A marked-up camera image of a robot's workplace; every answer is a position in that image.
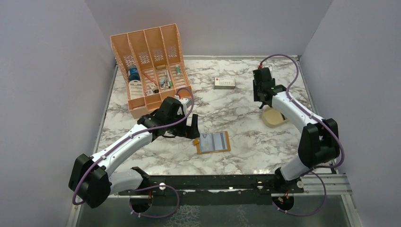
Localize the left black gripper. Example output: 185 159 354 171
166 111 200 139

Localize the grey credit card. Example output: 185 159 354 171
199 133 215 153
213 132 228 151

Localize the yellow leather card holder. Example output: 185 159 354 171
192 131 231 155

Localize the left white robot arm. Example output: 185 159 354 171
68 95 200 208

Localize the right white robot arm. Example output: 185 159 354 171
253 68 340 192

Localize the white small card box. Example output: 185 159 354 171
214 77 236 89

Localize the beige oval tray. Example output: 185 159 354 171
261 107 288 128

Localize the black mounting base bar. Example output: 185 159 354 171
118 167 304 206

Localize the metal binder clip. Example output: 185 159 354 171
159 76 166 88

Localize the green white marker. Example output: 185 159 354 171
175 64 182 77

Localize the white label sheet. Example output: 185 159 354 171
128 80 143 99

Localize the small brown eraser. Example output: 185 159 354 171
156 64 166 70

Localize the red pencil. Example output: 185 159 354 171
143 72 158 86

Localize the blue tape roll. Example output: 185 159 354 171
127 67 141 81

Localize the peach plastic desk organizer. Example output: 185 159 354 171
110 24 192 119

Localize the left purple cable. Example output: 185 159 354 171
72 87 195 206

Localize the purple cable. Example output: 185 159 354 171
257 54 346 170
72 87 195 206

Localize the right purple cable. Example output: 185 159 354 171
257 54 346 170

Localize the aluminium frame rail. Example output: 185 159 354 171
74 174 353 199

